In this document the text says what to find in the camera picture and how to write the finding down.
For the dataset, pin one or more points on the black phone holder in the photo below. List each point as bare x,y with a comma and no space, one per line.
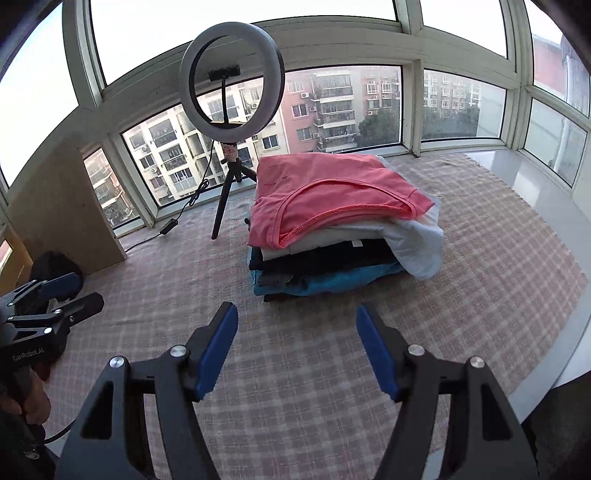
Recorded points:
225,73

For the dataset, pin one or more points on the black folded garment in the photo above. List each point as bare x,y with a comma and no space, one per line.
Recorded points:
323,258

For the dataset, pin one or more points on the person's left forearm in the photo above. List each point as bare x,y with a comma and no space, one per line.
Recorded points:
18,452

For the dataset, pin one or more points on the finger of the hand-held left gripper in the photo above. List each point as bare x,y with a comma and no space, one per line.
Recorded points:
62,284
85,304

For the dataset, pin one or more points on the white folded garment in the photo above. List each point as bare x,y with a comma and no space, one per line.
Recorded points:
411,244

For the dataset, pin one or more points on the person's left hand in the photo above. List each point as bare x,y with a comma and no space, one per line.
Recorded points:
39,406

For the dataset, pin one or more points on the pine plank panel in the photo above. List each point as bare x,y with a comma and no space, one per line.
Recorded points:
16,263

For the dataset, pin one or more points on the pink t-shirt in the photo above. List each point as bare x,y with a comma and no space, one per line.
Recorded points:
323,184

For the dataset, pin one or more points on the person's black jacket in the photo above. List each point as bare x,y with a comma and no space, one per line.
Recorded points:
563,438

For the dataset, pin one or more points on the pink plaid blanket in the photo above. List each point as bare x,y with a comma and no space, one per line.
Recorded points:
461,277

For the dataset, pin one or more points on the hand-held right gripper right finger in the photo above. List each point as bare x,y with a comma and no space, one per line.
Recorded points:
378,355

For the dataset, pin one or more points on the blue folded garment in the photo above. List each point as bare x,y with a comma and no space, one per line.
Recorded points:
351,279

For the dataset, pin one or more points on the white window frame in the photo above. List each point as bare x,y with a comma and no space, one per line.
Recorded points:
411,46

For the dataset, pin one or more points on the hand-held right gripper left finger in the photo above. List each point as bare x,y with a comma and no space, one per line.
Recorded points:
217,350

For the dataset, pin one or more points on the light wooden board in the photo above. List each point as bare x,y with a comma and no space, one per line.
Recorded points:
55,207

